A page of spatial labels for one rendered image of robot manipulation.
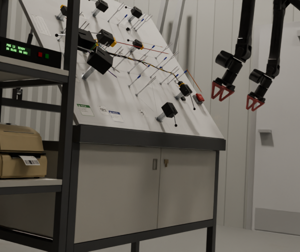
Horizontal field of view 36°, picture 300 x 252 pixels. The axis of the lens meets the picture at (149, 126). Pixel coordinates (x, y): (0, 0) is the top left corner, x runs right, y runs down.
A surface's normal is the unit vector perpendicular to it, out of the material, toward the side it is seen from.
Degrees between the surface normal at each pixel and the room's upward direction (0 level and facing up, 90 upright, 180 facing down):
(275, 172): 90
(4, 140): 72
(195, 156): 90
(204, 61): 90
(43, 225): 90
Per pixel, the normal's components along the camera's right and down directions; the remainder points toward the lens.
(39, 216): -0.60, -0.07
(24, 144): 0.81, -0.29
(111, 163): 0.79, 0.01
